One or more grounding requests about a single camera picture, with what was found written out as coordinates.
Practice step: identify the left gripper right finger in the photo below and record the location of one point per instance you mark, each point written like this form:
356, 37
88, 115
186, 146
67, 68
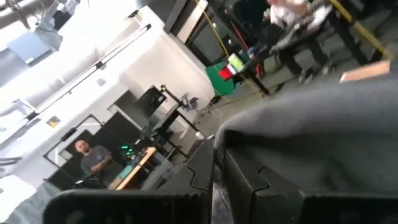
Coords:
280, 208

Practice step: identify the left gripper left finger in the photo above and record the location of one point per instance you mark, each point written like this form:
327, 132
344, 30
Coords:
155, 208

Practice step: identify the blue denim baseball cap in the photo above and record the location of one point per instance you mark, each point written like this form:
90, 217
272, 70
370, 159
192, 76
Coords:
311, 124

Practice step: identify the wooden workbench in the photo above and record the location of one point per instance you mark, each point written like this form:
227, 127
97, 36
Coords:
140, 166

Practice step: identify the person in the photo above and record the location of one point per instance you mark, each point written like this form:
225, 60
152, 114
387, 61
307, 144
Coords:
93, 158
289, 12

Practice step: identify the green crate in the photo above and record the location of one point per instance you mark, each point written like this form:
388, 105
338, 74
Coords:
222, 81

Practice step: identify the black desk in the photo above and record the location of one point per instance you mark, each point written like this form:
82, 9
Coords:
311, 34

